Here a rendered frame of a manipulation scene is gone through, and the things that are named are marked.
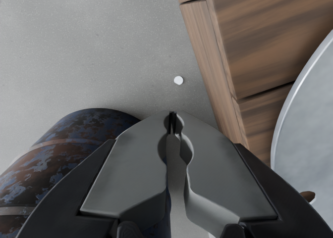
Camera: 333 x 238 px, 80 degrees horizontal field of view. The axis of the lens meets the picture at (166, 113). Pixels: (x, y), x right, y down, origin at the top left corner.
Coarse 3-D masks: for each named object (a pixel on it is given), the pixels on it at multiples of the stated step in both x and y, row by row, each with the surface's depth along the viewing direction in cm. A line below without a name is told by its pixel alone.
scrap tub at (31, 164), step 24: (72, 120) 49; (96, 120) 48; (120, 120) 51; (48, 144) 40; (72, 144) 39; (96, 144) 40; (24, 168) 34; (48, 168) 33; (72, 168) 33; (0, 192) 29; (24, 192) 28; (168, 192) 47; (0, 216) 25; (24, 216) 25; (168, 216) 42
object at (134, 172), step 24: (144, 120) 11; (168, 120) 12; (120, 144) 9; (144, 144) 9; (120, 168) 8; (144, 168) 8; (96, 192) 7; (120, 192) 7; (144, 192) 7; (120, 216) 6; (144, 216) 7
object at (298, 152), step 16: (320, 48) 12; (320, 64) 13; (304, 80) 13; (320, 80) 14; (288, 96) 14; (304, 96) 14; (320, 96) 14; (288, 112) 15; (304, 112) 15; (320, 112) 15; (288, 128) 15; (304, 128) 15; (320, 128) 15; (272, 144) 16; (288, 144) 16; (304, 144) 16; (320, 144) 16; (272, 160) 16; (288, 160) 17; (304, 160) 17; (320, 160) 17; (288, 176) 18; (304, 176) 18; (320, 176) 18; (320, 192) 19; (320, 208) 20
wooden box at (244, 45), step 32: (192, 0) 29; (224, 0) 12; (256, 0) 12; (288, 0) 12; (320, 0) 12; (192, 32) 33; (224, 32) 13; (256, 32) 13; (288, 32) 13; (320, 32) 13; (224, 64) 15; (256, 64) 14; (288, 64) 14; (224, 96) 21; (256, 96) 15; (224, 128) 35; (256, 128) 17
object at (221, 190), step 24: (192, 120) 12; (192, 144) 9; (216, 144) 10; (192, 168) 8; (216, 168) 8; (240, 168) 8; (192, 192) 7; (216, 192) 7; (240, 192) 7; (192, 216) 8; (216, 216) 7; (240, 216) 6; (264, 216) 6
